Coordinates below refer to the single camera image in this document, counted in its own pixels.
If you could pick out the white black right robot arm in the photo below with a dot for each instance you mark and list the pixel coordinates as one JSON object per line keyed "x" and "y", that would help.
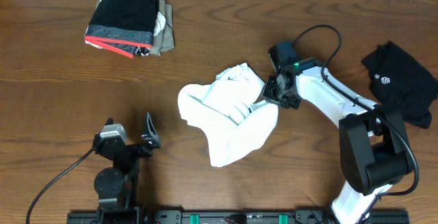
{"x": 373, "y": 146}

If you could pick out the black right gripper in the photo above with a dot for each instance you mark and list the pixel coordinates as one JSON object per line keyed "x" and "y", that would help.
{"x": 268, "y": 94}

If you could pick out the white t-shirt pixel print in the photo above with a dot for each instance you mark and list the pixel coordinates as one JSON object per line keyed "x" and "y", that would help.
{"x": 234, "y": 122}

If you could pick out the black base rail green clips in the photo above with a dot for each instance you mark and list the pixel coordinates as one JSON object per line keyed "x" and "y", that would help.
{"x": 239, "y": 217}

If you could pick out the black t-shirt white logo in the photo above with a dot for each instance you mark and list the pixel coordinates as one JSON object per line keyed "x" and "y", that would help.
{"x": 399, "y": 80}

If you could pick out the black folded garment pink trim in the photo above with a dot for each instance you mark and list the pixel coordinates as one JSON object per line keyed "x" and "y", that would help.
{"x": 125, "y": 27}

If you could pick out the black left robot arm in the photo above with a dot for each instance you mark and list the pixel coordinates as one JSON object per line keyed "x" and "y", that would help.
{"x": 117, "y": 185}

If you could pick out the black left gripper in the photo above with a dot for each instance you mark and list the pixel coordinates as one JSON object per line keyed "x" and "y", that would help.
{"x": 152, "y": 144}

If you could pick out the olive grey folded garment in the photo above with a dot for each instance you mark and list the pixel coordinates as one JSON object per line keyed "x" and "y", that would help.
{"x": 163, "y": 38}

